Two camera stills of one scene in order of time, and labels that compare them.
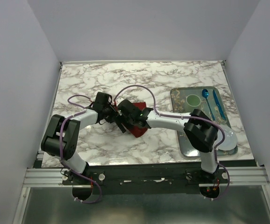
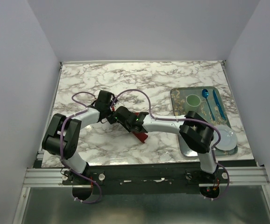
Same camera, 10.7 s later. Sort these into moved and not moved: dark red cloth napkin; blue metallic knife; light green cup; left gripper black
Moved: dark red cloth napkin
Not moved: blue metallic knife; light green cup; left gripper black
